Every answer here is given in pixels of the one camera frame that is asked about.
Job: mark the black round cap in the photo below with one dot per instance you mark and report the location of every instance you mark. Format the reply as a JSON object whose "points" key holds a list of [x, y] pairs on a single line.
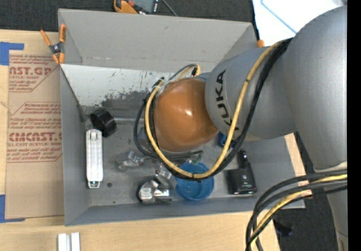
{"points": [[103, 122]]}

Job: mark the white long plastic box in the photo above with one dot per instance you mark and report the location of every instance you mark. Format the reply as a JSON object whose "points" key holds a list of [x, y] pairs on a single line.
{"points": [[94, 159]]}

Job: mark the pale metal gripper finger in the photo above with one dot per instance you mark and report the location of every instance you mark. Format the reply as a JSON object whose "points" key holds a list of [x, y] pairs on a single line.
{"points": [[134, 155], [128, 164]]}

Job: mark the shiny silver and black object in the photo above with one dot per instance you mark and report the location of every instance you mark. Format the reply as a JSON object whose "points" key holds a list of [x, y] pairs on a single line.
{"points": [[152, 192]]}

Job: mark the black spray bottle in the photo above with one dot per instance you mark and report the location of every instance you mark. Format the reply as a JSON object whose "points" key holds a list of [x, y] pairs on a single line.
{"points": [[241, 180]]}

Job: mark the brown cardboard board, red print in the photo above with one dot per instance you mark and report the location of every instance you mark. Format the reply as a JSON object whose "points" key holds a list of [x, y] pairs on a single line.
{"points": [[34, 182]]}

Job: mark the grey metal bin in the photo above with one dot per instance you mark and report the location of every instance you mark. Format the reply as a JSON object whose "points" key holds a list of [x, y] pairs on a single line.
{"points": [[118, 46]]}

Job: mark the blue plastic cup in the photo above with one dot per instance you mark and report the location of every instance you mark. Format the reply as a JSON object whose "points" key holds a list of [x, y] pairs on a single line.
{"points": [[193, 187]]}

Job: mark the clear plastic piece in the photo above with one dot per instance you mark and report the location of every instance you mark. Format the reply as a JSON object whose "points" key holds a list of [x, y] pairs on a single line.
{"points": [[163, 171]]}

